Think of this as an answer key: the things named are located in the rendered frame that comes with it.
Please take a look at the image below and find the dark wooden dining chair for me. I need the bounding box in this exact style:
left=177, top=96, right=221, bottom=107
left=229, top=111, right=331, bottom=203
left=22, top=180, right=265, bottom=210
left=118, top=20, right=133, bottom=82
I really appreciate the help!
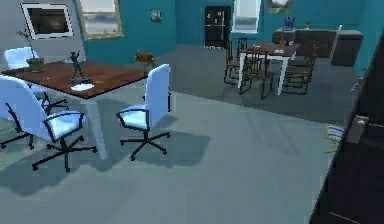
left=239, top=49, right=276, bottom=101
left=281, top=43, right=320, bottom=96
left=223, top=40, right=242, bottom=86
left=236, top=36, right=249, bottom=53

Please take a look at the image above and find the grey door handle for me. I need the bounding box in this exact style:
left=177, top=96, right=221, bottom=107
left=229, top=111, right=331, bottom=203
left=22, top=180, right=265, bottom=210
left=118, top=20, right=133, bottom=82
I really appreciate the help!
left=345, top=114, right=370, bottom=145

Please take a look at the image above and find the brown top white-legged desk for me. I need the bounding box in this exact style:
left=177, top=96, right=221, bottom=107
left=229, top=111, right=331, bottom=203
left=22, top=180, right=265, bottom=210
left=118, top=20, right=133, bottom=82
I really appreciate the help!
left=1, top=60, right=150, bottom=161

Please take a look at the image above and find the black room door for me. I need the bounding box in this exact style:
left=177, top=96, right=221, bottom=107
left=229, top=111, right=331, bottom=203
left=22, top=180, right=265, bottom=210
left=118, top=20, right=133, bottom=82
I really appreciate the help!
left=308, top=29, right=384, bottom=224

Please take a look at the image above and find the brown top white-legged dining table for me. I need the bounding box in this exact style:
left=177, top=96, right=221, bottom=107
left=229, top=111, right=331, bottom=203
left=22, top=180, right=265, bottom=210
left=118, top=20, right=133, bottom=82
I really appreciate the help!
left=237, top=42, right=301, bottom=96

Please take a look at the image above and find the white swivel office chair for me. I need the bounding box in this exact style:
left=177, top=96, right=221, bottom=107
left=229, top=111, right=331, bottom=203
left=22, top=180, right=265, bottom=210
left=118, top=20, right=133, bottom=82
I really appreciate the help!
left=0, top=75, right=98, bottom=174
left=3, top=46, right=70, bottom=116
left=115, top=63, right=172, bottom=162

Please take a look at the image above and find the dark kitchen counter cabinet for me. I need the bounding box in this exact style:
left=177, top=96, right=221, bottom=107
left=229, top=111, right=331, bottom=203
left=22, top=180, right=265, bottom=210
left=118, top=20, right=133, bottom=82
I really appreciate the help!
left=272, top=28, right=365, bottom=68

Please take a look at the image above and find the dark figure statue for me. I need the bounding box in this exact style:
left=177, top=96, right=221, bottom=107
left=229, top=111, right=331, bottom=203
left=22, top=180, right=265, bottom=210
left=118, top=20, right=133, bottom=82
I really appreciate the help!
left=68, top=49, right=95, bottom=85

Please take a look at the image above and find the blue box on counter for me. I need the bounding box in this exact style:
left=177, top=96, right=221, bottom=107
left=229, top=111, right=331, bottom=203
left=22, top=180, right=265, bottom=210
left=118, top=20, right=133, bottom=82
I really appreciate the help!
left=283, top=15, right=296, bottom=32

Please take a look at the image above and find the white framed window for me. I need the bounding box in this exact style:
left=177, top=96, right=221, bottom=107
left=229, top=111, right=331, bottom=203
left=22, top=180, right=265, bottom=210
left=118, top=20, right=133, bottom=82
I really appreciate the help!
left=230, top=0, right=262, bottom=34

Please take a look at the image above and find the wooden framed window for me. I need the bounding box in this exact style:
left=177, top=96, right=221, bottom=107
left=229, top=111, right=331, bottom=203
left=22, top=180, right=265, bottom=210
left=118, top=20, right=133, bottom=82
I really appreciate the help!
left=76, top=0, right=125, bottom=41

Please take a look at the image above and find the dark framed landscape picture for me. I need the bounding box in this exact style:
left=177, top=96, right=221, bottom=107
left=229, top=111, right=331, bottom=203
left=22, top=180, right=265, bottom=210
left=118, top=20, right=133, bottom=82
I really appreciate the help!
left=265, top=0, right=293, bottom=14

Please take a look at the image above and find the white paper sheet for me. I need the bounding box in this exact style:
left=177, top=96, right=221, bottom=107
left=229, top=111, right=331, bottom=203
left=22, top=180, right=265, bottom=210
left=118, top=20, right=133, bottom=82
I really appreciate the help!
left=70, top=83, right=95, bottom=92

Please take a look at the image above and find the black fridge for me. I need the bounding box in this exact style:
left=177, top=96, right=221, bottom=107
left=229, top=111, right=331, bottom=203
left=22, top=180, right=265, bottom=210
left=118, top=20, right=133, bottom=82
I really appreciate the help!
left=204, top=5, right=232, bottom=48

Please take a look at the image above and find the small framed wall picture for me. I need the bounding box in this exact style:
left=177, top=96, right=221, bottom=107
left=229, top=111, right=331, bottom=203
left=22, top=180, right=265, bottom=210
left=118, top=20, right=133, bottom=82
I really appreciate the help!
left=150, top=8, right=163, bottom=23

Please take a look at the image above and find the yellow striped folding chair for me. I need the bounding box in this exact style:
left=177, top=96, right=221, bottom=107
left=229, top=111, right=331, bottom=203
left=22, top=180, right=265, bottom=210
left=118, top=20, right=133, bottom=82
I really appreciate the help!
left=323, top=123, right=345, bottom=155

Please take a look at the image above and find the potted twig plant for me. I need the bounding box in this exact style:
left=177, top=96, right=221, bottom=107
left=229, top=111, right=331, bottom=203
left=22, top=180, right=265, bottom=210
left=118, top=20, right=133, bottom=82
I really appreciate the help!
left=17, top=29, right=46, bottom=73

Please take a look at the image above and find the white framed dark picture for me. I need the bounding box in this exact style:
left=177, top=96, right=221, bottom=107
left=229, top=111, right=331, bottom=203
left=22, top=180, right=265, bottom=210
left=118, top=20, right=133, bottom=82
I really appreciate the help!
left=20, top=2, right=75, bottom=40

